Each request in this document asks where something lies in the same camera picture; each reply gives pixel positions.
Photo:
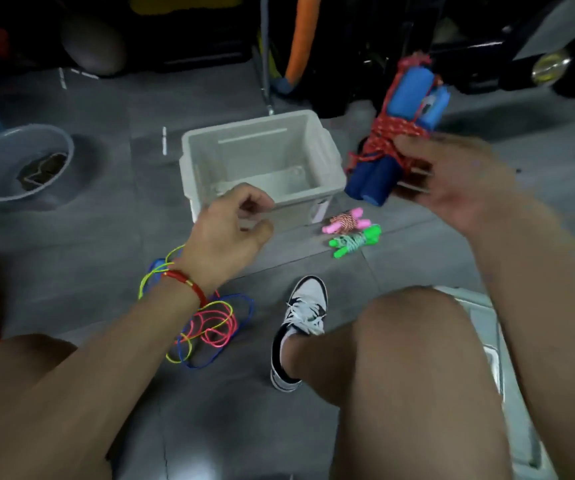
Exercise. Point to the person's right hand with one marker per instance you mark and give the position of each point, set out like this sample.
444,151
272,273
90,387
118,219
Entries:
462,189

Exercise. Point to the person's left hand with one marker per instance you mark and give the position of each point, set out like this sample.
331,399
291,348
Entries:
217,244

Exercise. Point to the grey plastic storage bin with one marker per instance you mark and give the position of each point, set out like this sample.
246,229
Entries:
257,144

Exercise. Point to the person's left forearm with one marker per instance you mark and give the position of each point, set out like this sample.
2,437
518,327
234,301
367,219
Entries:
77,389

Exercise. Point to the person's right forearm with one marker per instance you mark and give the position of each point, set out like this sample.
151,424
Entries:
552,334

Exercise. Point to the person's right shoe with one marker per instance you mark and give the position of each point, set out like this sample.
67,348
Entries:
307,304

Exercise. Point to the clear bin lid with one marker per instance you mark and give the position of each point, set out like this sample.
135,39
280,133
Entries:
487,319

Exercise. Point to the person's right leg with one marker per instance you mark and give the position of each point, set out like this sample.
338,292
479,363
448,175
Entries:
407,384

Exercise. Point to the person's leg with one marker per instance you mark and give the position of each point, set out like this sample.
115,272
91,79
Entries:
407,384
7,374

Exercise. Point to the person's left leg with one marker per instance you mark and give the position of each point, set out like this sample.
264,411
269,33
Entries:
7,374

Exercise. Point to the white marker pen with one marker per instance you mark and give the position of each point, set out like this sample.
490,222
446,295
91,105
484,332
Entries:
85,73
164,140
62,78

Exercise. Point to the black weight machine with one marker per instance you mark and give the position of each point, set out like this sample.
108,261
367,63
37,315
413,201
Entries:
467,44

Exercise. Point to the multicoloured hula hoop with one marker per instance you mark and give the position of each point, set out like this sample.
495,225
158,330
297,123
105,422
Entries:
302,39

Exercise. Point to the brown ball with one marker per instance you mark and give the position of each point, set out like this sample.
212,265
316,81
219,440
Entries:
92,47

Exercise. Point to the yellow flat board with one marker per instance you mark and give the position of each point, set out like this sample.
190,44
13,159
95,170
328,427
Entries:
182,2

